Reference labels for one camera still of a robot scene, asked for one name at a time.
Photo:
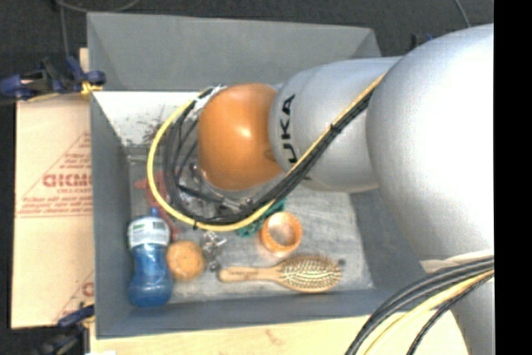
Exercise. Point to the tan orange ball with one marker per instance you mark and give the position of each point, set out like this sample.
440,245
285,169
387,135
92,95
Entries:
185,261

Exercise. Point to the brown cardboard board red print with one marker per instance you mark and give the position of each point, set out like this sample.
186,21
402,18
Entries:
50,245

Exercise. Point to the orange plastic cup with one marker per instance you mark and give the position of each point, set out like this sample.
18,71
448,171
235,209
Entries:
281,237

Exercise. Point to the grey metal bin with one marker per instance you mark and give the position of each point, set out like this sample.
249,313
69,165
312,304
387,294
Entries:
232,54

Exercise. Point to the wooden hairbrush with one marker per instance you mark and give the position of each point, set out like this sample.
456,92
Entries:
303,273

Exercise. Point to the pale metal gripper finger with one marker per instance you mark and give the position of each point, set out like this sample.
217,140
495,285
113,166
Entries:
213,239
213,260

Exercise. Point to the blue plastic bottle white label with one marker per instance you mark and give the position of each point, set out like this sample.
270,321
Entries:
149,270

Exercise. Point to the red plastic toy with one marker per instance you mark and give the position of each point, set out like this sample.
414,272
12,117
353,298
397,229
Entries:
146,190

